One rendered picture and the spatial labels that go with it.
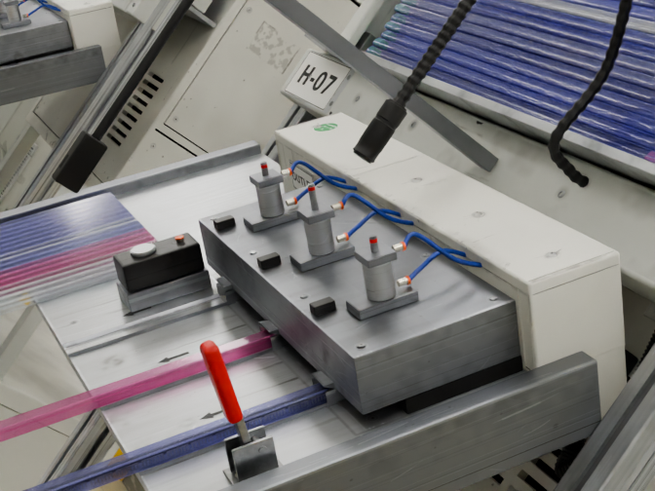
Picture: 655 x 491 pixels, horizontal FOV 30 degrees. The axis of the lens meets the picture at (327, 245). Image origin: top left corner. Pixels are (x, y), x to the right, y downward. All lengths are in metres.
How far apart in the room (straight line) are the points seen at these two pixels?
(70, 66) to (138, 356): 1.20
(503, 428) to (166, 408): 0.26
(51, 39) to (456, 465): 1.49
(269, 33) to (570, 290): 1.47
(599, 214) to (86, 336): 0.46
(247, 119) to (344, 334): 1.46
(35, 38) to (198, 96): 0.31
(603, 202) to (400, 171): 0.21
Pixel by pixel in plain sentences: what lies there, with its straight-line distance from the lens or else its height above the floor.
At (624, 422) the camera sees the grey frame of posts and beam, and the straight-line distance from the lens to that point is 0.94.
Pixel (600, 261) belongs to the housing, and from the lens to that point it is 0.92.
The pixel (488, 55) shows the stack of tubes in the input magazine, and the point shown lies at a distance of 1.18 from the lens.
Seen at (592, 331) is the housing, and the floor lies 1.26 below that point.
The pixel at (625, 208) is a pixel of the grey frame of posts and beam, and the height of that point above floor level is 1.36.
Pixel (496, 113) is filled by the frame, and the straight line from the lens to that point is 1.12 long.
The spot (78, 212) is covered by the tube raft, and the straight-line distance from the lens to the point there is 1.38.
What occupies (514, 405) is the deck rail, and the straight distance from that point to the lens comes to 0.89.
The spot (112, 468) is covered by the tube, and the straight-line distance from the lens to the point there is 0.89.
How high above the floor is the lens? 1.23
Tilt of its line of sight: 1 degrees down
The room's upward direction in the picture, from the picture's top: 34 degrees clockwise
